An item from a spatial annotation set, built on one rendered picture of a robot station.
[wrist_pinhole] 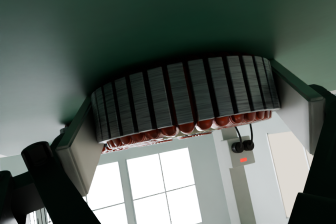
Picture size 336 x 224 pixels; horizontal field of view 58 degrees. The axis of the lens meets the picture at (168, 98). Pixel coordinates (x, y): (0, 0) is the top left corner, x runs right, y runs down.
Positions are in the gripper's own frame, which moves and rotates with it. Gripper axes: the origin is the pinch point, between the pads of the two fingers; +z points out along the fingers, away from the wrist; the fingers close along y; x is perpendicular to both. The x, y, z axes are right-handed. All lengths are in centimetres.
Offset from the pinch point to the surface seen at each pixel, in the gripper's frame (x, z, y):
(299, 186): -387, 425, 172
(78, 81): 3.6, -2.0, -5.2
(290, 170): -368, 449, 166
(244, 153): -49, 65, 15
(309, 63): -0.8, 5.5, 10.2
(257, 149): -367, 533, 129
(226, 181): -59, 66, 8
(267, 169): -395, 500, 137
